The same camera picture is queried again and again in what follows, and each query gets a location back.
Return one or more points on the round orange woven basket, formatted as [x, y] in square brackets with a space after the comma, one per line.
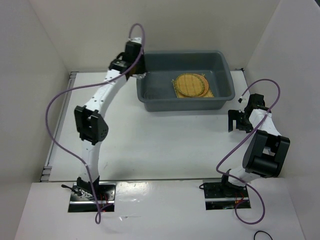
[206, 85]

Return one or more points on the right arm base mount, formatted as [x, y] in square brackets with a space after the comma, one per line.
[221, 197]

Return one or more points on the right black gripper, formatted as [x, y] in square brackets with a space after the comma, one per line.
[234, 115]

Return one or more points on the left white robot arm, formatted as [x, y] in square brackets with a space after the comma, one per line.
[89, 118]

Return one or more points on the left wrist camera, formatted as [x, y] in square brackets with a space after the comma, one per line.
[137, 40]

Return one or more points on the grey plastic bin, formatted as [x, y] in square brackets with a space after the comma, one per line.
[165, 66]

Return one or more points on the clear glass cup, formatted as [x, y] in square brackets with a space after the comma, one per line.
[151, 95]
[140, 75]

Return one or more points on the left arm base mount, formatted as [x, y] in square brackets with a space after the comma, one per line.
[83, 202]

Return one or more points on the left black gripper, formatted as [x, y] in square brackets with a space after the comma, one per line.
[142, 69]

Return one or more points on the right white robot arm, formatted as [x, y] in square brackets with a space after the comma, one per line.
[266, 153]

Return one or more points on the square woven bamboo mat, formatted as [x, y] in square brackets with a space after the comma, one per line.
[211, 93]

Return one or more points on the round green-rimmed bamboo tray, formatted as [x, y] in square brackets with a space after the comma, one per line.
[191, 85]

